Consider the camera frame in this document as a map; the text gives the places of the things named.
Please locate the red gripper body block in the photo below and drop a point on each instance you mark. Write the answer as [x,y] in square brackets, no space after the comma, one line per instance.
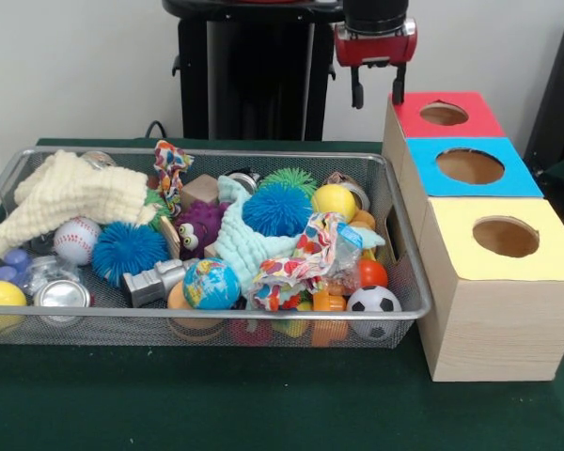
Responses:
[376,47]

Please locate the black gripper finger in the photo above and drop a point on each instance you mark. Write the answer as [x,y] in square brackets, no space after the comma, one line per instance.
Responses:
[357,89]
[398,87]

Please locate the blue spiky toy with eyes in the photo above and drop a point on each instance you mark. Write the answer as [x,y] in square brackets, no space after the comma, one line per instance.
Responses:
[277,206]

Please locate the large multicoloured patterned cloth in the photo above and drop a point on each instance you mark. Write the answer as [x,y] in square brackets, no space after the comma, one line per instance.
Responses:
[305,263]

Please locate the wooden box with three holes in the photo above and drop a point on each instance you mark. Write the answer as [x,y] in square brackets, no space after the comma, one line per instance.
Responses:
[498,329]

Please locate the smooth yellow ball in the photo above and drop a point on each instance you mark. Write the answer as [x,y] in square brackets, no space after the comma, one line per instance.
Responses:
[333,201]

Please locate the mint green waffle cloth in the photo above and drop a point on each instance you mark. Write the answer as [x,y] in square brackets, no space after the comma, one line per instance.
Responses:
[235,235]

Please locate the small knotted multicoloured cloth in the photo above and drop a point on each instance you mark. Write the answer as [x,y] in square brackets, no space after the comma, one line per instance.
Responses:
[171,169]

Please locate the black and white soccer ball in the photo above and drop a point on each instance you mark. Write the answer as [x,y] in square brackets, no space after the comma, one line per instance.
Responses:
[373,300]

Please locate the globe print ball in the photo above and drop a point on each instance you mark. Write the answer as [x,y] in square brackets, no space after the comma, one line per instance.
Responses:
[211,283]

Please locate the blue spiky ball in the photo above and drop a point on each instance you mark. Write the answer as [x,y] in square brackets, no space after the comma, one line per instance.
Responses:
[129,251]

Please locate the cream waffle cloth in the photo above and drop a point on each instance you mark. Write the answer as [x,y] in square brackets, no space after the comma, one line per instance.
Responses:
[75,188]

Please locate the white baseball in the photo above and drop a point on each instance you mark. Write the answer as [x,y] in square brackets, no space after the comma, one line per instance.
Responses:
[76,240]

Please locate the dark green table cloth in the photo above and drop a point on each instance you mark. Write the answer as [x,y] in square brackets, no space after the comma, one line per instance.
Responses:
[263,399]

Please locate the red soda can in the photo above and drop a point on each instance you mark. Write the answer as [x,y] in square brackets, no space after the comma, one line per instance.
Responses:
[61,295]

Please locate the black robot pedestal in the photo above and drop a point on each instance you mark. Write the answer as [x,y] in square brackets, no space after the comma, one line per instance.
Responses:
[263,70]

